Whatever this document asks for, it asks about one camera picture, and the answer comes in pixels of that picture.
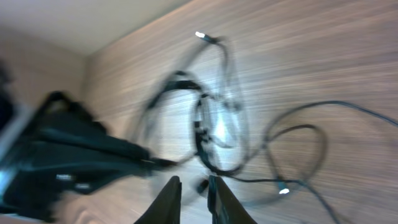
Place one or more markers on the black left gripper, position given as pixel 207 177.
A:
pixel 56 148

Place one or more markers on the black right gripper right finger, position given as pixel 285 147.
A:
pixel 224 207

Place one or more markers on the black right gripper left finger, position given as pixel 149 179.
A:
pixel 166 207

